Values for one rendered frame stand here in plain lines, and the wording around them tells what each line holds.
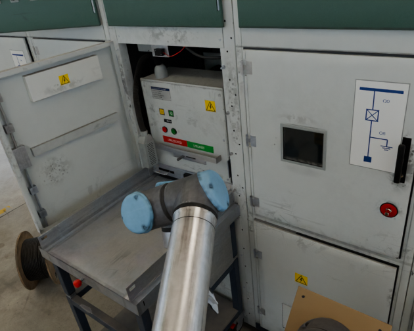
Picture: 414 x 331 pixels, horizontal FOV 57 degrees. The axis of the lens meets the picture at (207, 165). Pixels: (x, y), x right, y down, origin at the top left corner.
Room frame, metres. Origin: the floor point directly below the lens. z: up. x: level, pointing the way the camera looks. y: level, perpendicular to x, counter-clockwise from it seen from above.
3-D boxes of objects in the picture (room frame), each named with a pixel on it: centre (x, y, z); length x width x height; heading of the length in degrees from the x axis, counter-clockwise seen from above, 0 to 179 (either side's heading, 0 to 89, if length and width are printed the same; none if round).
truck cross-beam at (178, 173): (1.72, 0.07, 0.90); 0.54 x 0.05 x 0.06; 50
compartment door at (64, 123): (1.70, 0.60, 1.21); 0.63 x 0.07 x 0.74; 134
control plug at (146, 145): (1.79, 0.29, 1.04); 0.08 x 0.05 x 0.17; 140
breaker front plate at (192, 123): (1.71, 0.08, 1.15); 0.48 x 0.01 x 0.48; 50
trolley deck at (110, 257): (1.41, 0.33, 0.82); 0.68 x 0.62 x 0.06; 140
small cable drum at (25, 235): (2.07, 1.20, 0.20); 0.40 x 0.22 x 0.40; 7
